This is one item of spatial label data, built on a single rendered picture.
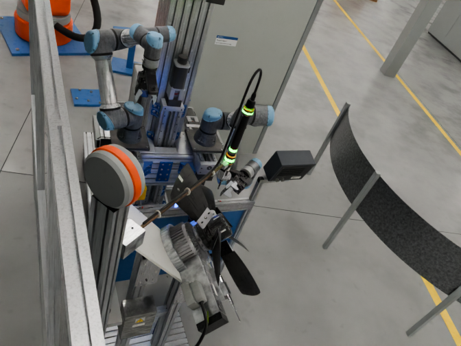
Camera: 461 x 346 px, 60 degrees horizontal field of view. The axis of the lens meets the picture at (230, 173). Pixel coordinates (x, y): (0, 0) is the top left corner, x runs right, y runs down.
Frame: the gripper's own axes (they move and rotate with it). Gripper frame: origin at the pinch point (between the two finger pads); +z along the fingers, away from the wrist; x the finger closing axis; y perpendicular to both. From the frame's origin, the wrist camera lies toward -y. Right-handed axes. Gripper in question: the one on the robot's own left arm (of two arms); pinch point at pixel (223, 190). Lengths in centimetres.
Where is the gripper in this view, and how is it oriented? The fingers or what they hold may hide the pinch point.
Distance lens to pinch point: 208.7
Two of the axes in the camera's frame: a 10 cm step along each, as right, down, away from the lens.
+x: -4.6, 5.6, 6.9
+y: 7.3, 6.8, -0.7
